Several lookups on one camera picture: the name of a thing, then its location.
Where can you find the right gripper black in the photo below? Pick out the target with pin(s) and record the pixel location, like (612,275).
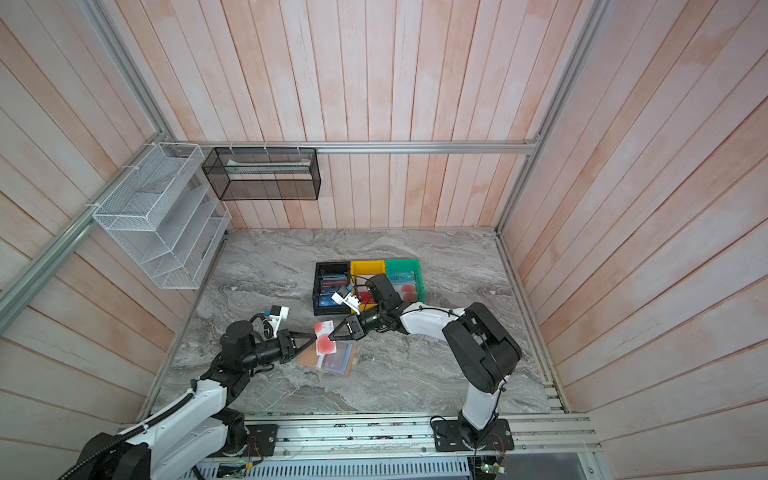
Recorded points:
(356,326)

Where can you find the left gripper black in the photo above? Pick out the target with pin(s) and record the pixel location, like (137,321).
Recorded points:
(287,342)

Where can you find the white card with red circle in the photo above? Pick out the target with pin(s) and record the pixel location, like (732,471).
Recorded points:
(323,344)

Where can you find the tan leather card holder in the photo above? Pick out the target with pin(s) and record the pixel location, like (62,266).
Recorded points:
(338,363)

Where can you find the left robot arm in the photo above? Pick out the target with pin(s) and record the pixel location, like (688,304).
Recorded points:
(200,422)

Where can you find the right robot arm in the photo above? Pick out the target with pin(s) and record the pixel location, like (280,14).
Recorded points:
(485,351)

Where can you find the red and white cards stack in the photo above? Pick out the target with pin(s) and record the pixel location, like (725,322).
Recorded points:
(365,296)

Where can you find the clear cards with red circles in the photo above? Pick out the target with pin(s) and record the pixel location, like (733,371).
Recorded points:
(405,284)

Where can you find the yellow plastic bin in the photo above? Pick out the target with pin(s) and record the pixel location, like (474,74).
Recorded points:
(363,270)

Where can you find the black plastic bin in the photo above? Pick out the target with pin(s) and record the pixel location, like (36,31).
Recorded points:
(329,268)

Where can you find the green plastic bin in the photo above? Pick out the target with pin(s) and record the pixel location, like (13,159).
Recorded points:
(411,264)

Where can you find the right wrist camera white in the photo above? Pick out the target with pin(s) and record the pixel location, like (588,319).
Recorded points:
(345,295)

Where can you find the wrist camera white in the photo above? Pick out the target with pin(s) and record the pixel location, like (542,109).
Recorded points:
(273,319)
(345,295)

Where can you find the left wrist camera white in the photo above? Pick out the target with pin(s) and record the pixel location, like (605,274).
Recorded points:
(273,319)

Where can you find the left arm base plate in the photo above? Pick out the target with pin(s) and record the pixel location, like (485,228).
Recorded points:
(250,440)

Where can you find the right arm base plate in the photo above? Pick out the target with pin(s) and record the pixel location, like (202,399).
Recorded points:
(458,435)

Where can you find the black wire mesh basket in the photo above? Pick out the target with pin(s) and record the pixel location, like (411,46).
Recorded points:
(263,173)

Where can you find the white wire mesh shelf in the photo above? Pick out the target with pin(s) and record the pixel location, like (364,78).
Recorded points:
(165,218)

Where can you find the aluminium front rail frame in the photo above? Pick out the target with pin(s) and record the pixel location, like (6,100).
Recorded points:
(317,437)

